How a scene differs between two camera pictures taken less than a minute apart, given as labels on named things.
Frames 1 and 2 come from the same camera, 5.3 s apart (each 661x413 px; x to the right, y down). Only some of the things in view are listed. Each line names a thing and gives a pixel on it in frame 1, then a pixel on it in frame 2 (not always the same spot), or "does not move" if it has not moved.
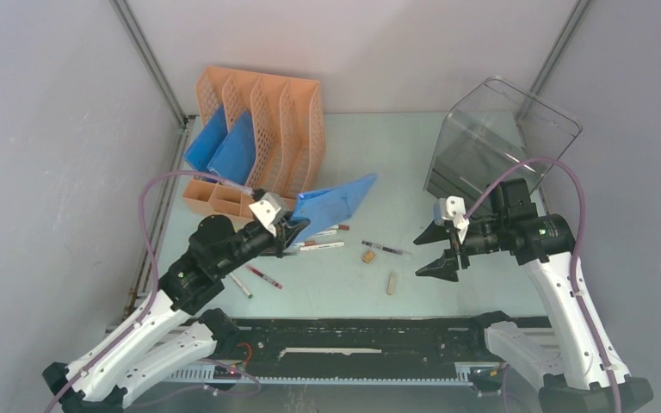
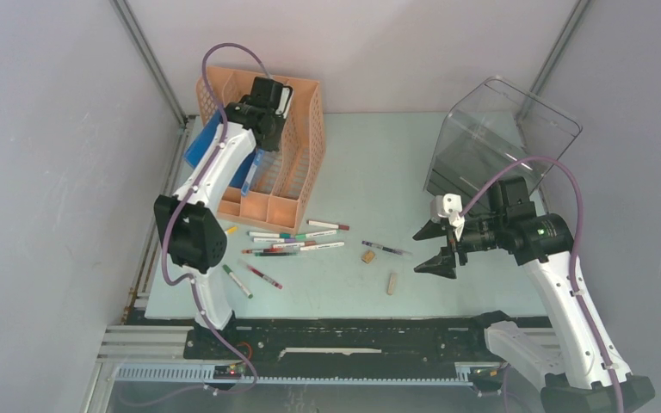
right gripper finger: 433,233 does not move
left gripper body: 281,239 to 271,142
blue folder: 322,207 to 245,187
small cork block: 367,256 does not move
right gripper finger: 445,268 does not move
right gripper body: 471,244 does not move
